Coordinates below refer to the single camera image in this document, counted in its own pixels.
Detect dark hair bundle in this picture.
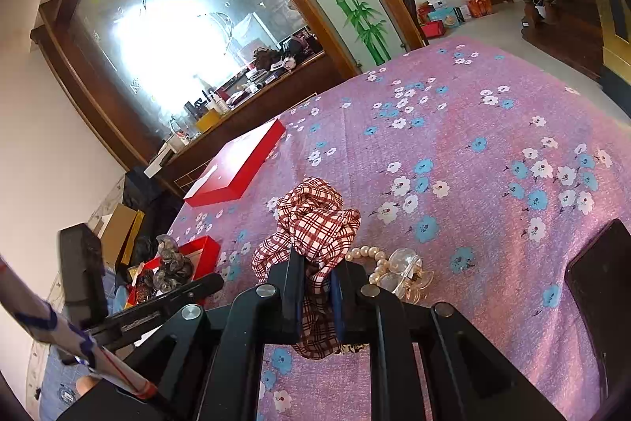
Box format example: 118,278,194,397
251,36,322,73

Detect clear flower hair clip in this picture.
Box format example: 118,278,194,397
379,248,435,304

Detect blue plaid cloth with emblem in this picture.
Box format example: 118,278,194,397
38,342,99,421

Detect black paper bag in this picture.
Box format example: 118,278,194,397
123,169,164,211

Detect teal gift box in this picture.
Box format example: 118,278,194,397
426,7,465,25

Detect black flat case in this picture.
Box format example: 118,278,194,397
564,219,631,385

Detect wooden counter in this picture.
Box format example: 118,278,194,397
143,51,357,200

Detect red gift bag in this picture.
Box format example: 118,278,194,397
419,21,447,40

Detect large red flat box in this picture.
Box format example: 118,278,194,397
183,119,287,208

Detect white striped rod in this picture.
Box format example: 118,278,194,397
0,256,159,402

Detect yellow box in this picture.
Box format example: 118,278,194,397
194,109,220,132

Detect dark organza scrunchie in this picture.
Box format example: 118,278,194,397
157,236,184,263
152,253,196,290

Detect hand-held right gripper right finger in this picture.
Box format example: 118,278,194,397
330,260,568,421

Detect black beaded hair claw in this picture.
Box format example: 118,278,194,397
132,270,159,304

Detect cardboard box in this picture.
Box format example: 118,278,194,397
101,203,146,269

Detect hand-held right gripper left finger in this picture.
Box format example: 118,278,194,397
121,246,306,421

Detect white pearl bracelet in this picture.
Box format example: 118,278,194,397
345,246,391,288

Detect red plaid scrunchie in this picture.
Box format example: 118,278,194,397
252,177,362,359

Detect etched glass partition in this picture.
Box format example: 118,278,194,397
30,0,362,171

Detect black plastic bag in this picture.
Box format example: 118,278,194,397
133,194,184,265

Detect purple floral bedsheet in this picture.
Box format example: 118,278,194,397
165,36,631,421

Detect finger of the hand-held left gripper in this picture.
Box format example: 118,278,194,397
148,273,226,306

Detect white flat box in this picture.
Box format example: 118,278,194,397
144,140,186,178

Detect wooden chair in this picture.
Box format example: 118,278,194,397
393,0,429,48

